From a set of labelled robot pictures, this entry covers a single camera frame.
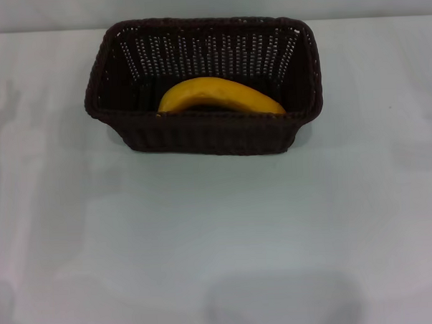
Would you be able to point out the yellow banana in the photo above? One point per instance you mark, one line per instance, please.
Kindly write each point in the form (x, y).
(213, 92)

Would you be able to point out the dark brown woven basket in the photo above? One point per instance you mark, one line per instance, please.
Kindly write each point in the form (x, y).
(207, 133)

